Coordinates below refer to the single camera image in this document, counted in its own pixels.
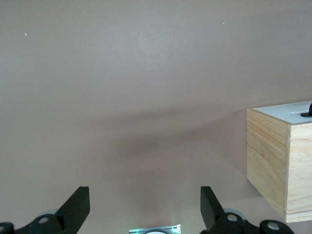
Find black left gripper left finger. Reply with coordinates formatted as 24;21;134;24
0;186;91;234

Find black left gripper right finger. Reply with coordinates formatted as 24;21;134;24
199;186;295;234

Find white-fronted wooden drawer with handle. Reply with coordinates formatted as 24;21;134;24
269;111;312;126

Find black metal drawer handle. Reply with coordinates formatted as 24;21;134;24
300;101;312;117

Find wooden drawer cabinet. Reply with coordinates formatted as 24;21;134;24
245;100;312;223

